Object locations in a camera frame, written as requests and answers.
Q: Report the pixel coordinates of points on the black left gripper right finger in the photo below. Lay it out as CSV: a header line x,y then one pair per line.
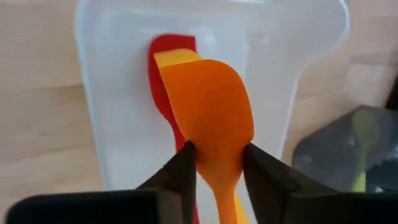
x,y
311,208

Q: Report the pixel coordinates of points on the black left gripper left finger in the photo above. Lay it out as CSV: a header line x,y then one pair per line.
x,y
124,208

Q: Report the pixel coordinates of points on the green silicone spoon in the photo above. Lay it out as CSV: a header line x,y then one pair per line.
x,y
365,130

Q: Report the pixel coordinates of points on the orange silicone spatula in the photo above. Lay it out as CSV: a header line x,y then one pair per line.
x,y
211,109

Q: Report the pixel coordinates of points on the yellow silicone spatula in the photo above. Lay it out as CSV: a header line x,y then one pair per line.
x,y
177,57

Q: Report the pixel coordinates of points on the red silicone spatula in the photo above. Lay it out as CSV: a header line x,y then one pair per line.
x,y
161,43

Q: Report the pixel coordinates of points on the grey translucent plastic bin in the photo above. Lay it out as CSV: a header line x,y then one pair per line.
x,y
326,149

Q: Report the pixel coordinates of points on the white plastic bin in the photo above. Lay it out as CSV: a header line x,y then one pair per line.
x,y
124,93

